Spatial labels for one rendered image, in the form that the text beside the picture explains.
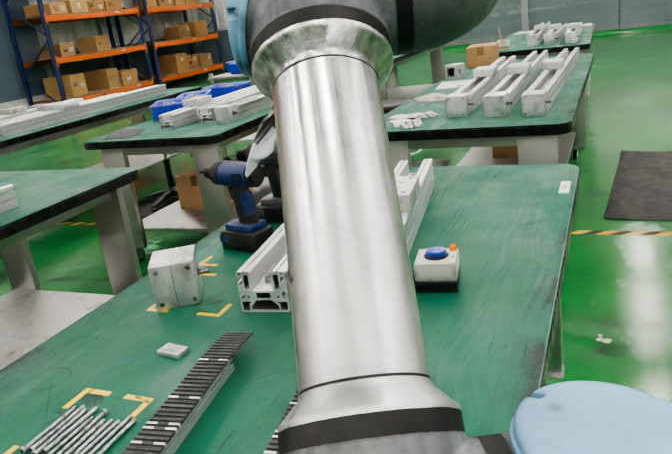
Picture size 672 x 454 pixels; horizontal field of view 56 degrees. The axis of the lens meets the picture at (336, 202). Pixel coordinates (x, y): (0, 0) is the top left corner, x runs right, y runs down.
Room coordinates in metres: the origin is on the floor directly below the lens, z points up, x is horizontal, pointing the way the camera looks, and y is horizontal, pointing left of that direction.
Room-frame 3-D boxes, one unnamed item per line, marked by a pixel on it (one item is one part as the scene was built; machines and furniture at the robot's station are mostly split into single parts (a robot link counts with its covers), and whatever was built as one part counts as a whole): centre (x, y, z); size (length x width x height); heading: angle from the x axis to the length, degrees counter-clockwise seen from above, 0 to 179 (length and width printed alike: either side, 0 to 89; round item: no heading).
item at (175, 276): (1.25, 0.34, 0.83); 0.11 x 0.10 x 0.10; 98
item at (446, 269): (1.15, -0.17, 0.81); 0.10 x 0.08 x 0.06; 73
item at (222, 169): (1.52, 0.25, 0.89); 0.20 x 0.08 x 0.22; 53
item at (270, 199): (1.71, 0.18, 0.89); 0.20 x 0.08 x 0.22; 69
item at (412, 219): (1.45, -0.14, 0.82); 0.80 x 0.10 x 0.09; 163
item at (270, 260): (1.50, 0.05, 0.82); 0.80 x 0.10 x 0.09; 163
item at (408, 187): (1.45, -0.14, 0.87); 0.16 x 0.11 x 0.07; 163
